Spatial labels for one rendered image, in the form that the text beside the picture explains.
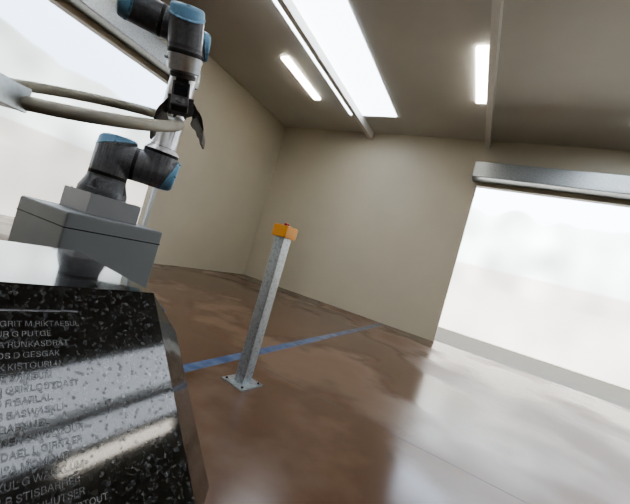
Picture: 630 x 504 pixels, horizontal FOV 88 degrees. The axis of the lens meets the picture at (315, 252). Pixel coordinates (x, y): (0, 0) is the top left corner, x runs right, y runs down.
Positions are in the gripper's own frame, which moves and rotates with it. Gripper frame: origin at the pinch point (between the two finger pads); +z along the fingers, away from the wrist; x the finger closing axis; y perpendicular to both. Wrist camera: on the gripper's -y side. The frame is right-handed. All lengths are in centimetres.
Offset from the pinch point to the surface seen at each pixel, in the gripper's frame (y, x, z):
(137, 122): -20.4, 9.3, -6.7
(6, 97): -26.1, 31.0, -7.1
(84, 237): 24, 29, 44
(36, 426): -81, 13, 19
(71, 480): -85, 9, 23
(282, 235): 75, -67, 56
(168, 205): 523, 0, 193
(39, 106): -24.4, 26.5, -6.4
